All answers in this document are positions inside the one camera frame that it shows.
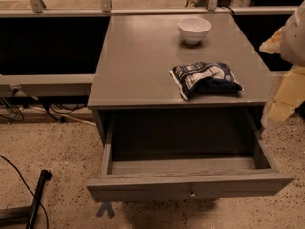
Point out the grey top drawer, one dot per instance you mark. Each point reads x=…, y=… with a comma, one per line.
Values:
x=164, y=154

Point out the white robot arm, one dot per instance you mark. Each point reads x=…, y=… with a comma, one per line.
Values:
x=288, y=91

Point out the grey wooden cabinet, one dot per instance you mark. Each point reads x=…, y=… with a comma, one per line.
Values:
x=139, y=51

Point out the blue white snack bag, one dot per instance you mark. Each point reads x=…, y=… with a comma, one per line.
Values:
x=213, y=76

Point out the white ceramic bowl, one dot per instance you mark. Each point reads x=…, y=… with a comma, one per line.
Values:
x=193, y=29

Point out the black metal stand leg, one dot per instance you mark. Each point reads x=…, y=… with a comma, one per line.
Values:
x=27, y=214

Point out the grey metal railing frame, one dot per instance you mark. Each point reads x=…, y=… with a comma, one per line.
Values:
x=42, y=62

